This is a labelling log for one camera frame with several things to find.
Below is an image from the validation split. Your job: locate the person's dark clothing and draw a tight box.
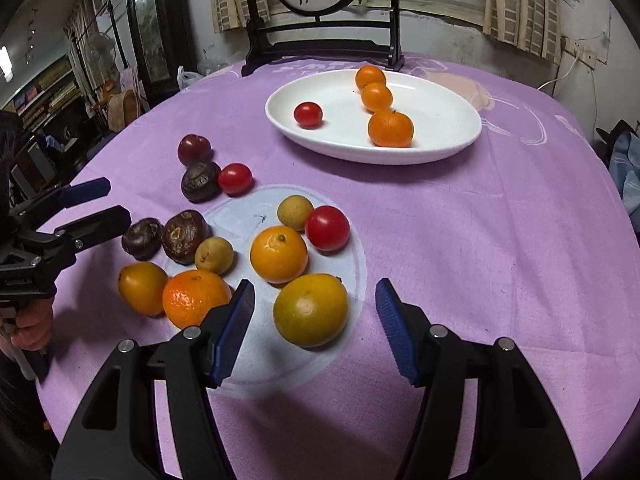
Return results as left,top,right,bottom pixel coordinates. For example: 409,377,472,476
0,350,62,480

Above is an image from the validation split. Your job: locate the person's left hand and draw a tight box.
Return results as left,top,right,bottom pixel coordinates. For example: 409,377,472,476
9,297,55,352

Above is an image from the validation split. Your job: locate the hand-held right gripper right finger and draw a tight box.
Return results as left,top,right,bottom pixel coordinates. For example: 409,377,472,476
375,278,583,480

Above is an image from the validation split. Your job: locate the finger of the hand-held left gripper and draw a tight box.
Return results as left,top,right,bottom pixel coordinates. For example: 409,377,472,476
37,204,132,252
10,177,112,224

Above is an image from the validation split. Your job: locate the bookshelf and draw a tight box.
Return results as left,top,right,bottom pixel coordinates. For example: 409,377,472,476
9,54,84,132

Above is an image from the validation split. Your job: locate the large yellowish orange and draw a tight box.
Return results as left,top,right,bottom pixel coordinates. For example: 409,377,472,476
273,273,349,349

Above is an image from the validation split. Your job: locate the blue bag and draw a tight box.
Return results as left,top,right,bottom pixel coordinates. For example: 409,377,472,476
595,119,640,233

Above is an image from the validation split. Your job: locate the large red tomato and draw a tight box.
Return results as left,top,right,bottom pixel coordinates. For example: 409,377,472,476
305,205,351,253

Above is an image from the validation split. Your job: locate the white electric fan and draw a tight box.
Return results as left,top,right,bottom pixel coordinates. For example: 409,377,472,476
81,31,119,87

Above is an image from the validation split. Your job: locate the white power cable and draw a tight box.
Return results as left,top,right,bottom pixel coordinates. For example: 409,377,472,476
537,55,582,95

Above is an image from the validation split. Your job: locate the bumpy orange mandarin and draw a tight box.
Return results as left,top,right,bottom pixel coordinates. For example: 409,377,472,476
162,269,233,331

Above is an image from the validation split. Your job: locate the small red cherry tomato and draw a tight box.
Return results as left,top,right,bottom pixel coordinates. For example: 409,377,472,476
293,102,323,129

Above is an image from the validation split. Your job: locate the dark brown passion fruit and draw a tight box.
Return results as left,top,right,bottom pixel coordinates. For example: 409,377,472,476
181,161,222,204
121,218,164,262
161,209,212,266

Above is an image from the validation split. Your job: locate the white oval plate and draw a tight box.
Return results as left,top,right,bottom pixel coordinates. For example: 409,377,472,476
265,69,483,166

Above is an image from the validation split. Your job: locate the white plastic bag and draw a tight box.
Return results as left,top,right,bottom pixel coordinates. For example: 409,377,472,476
175,65,204,92

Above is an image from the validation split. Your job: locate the dark red plum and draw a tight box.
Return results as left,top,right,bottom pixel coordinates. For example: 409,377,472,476
177,134,213,167

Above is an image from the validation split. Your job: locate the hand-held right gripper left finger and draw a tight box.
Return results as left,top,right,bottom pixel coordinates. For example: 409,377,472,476
51,279,257,480

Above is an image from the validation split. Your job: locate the wall power outlet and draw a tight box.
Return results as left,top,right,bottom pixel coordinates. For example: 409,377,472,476
562,36,599,69

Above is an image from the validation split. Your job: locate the smooth orange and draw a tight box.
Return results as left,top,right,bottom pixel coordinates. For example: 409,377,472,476
249,226,309,284
117,261,170,317

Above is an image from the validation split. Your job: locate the small tan longan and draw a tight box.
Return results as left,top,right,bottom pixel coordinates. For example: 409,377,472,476
277,195,315,232
194,237,235,276

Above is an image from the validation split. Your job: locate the small orange kumquat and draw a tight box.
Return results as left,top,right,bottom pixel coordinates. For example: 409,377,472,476
355,65,387,91
361,83,394,113

